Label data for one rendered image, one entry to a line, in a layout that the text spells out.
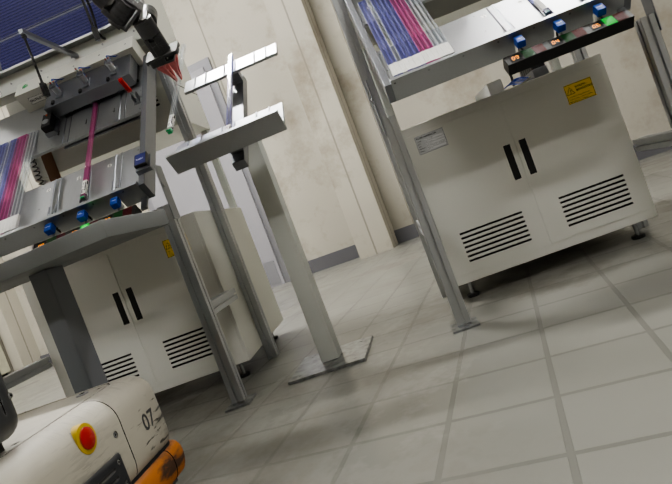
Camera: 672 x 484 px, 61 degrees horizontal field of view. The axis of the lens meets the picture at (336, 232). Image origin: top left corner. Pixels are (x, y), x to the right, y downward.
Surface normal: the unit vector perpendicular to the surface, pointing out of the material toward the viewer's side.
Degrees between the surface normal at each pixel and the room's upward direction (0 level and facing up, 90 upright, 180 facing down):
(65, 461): 84
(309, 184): 90
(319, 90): 90
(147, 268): 90
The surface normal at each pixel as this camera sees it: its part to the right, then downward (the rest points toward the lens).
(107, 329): -0.09, 0.07
